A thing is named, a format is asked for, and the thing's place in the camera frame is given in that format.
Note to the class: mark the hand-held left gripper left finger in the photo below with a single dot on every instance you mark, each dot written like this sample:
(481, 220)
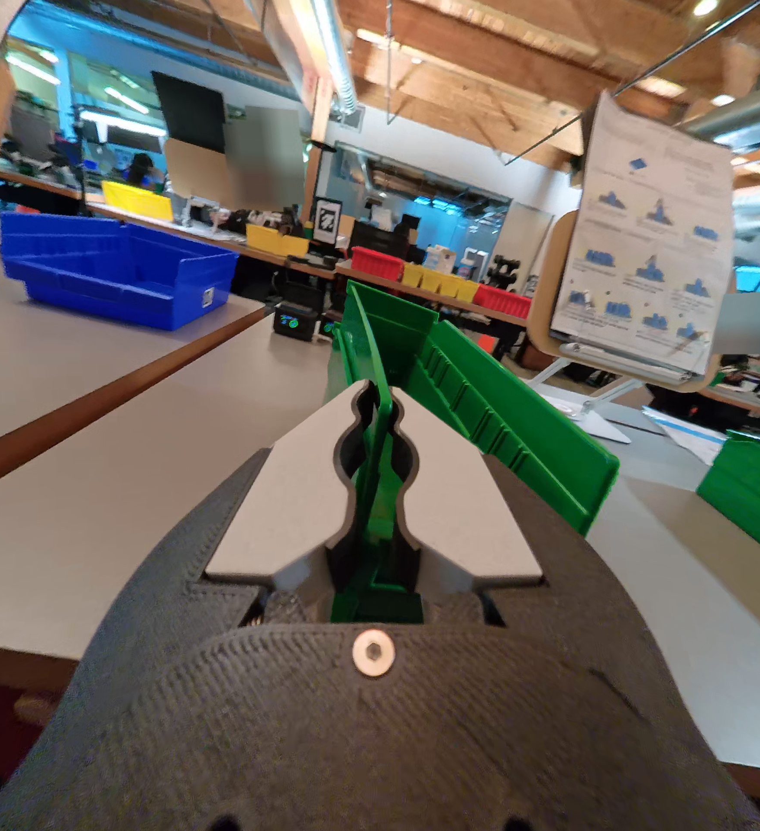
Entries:
(282, 513)

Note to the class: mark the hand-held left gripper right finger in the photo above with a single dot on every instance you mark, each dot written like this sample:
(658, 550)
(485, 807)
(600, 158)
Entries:
(471, 519)

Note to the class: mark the grey desk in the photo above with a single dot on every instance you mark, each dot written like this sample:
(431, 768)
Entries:
(61, 363)
(126, 519)

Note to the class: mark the red plastic bin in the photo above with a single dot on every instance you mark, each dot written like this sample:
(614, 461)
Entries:
(376, 265)
(503, 302)

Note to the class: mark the small yellow bin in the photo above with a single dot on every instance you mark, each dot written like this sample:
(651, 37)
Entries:
(467, 289)
(448, 284)
(412, 274)
(430, 279)

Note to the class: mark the white blue paper sheet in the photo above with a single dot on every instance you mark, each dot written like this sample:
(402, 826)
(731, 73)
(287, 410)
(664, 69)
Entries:
(685, 432)

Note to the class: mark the black dumbbell rack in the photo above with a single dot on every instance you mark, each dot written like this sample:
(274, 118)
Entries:
(503, 272)

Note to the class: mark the white wipes canister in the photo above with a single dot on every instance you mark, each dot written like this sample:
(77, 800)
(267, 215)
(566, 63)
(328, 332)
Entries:
(467, 267)

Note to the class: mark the white box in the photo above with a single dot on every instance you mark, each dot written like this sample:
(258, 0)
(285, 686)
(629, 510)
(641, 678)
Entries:
(441, 259)

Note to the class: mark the large yellow bin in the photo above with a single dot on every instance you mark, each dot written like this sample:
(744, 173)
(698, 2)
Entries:
(136, 201)
(276, 241)

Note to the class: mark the blue plastic bin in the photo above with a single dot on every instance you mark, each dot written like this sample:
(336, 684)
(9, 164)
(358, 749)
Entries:
(126, 285)

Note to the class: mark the black screen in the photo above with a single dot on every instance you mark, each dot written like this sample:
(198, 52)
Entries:
(380, 237)

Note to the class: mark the wood-top workbench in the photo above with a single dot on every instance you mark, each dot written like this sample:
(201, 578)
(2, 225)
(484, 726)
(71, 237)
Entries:
(737, 397)

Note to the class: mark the black white marker sign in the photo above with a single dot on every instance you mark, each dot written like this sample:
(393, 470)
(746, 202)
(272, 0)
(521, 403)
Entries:
(328, 221)

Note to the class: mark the clear acrylic sign holder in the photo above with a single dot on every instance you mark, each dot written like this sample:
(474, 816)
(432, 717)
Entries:
(191, 211)

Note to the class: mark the printed instruction sheet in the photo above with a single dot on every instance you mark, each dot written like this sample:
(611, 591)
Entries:
(646, 227)

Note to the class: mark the black disc floor lamp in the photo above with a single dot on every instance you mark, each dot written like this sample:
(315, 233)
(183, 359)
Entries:
(320, 147)

